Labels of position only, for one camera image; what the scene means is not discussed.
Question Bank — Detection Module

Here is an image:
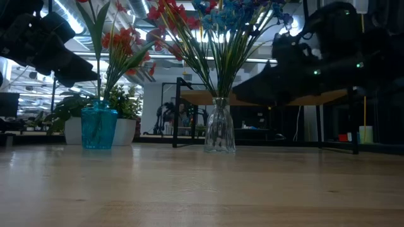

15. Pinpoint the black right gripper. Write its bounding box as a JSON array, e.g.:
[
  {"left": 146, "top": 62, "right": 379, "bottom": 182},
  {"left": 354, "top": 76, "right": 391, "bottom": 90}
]
[{"left": 232, "top": 30, "right": 335, "bottom": 107}]

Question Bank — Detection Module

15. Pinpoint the purple flower bunch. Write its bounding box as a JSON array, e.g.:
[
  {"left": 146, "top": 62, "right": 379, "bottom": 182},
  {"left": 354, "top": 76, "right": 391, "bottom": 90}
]
[{"left": 220, "top": 0, "right": 294, "bottom": 98}]

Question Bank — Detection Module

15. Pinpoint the bundle of green flower stems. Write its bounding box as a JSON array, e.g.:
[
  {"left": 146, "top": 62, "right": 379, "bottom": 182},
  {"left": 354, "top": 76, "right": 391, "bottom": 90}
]
[{"left": 100, "top": 1, "right": 158, "bottom": 102}]

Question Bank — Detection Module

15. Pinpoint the pale green container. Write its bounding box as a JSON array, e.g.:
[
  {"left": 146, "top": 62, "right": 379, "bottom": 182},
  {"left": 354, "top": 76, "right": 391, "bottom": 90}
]
[{"left": 359, "top": 125, "right": 374, "bottom": 144}]

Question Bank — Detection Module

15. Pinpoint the dark computer monitor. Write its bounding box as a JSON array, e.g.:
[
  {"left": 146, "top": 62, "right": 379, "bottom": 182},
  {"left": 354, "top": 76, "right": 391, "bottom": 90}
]
[{"left": 0, "top": 92, "right": 20, "bottom": 118}]

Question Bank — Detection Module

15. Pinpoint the wooden shelf black frame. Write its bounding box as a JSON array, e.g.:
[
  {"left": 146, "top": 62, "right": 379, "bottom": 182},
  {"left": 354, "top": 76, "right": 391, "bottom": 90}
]
[{"left": 172, "top": 74, "right": 360, "bottom": 155}]

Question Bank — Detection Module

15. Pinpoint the teal glass vase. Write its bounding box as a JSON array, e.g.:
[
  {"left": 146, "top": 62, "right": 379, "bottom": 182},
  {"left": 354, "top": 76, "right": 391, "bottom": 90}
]
[{"left": 80, "top": 100, "right": 119, "bottom": 150}]

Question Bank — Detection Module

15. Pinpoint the white hanging cable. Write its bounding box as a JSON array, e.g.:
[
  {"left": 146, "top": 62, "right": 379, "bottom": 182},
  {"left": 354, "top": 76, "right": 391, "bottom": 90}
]
[{"left": 292, "top": 105, "right": 303, "bottom": 142}]

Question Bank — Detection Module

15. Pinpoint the white ceiling box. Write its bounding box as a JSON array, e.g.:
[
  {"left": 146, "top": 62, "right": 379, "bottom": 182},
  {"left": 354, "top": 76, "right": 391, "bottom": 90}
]
[{"left": 353, "top": 0, "right": 369, "bottom": 15}]

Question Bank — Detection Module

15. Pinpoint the small-leaf plant white pot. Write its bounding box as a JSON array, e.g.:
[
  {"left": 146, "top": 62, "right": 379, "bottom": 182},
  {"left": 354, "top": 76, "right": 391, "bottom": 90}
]
[{"left": 109, "top": 84, "right": 143, "bottom": 146}]

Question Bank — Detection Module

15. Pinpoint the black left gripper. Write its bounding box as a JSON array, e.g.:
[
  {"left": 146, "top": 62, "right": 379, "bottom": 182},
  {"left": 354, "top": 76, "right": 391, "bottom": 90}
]
[{"left": 0, "top": 12, "right": 98, "bottom": 88}]

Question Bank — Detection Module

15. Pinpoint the blue flower bunch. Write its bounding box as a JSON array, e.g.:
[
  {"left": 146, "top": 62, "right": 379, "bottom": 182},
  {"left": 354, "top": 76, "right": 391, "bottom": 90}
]
[{"left": 192, "top": 0, "right": 253, "bottom": 98}]

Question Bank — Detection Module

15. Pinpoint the long ceiling light strip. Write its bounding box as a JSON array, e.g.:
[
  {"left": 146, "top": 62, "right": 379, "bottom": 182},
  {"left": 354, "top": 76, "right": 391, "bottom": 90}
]
[{"left": 74, "top": 52, "right": 278, "bottom": 66}]

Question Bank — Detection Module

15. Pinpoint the clear glass vase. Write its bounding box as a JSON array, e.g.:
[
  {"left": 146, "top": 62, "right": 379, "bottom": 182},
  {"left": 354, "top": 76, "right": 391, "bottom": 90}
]
[{"left": 203, "top": 96, "right": 237, "bottom": 154}]

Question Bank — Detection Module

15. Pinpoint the person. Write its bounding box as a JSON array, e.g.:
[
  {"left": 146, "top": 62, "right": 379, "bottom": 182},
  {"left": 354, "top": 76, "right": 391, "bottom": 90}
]
[{"left": 176, "top": 103, "right": 192, "bottom": 129}]

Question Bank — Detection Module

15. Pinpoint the broad-leaf plant white pot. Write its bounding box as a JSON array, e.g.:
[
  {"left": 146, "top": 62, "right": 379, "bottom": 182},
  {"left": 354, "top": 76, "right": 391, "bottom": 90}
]
[{"left": 44, "top": 91, "right": 95, "bottom": 145}]

